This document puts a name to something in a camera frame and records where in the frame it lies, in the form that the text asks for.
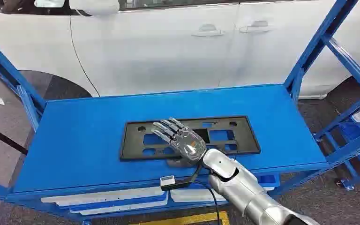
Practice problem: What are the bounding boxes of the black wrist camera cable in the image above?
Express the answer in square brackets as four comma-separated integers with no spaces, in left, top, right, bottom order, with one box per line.
[194,165,222,225]

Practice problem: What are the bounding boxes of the blue metal shelf rack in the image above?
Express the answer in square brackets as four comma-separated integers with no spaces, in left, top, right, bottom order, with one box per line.
[0,0,360,225]

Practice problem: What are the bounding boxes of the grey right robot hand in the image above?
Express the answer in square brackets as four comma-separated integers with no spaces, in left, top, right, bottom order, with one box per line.
[151,117,208,168]

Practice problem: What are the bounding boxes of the black plastic plate frame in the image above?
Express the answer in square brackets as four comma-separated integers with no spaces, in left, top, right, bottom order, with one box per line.
[119,115,262,162]

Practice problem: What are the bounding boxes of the white car door handle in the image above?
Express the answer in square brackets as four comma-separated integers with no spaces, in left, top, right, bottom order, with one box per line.
[239,20,273,34]
[191,23,225,38]

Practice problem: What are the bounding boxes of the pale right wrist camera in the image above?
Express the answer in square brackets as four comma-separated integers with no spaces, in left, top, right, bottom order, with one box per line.
[160,175,177,191]

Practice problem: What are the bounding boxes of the white car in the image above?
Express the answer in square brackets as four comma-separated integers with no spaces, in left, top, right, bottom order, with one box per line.
[0,0,360,108]

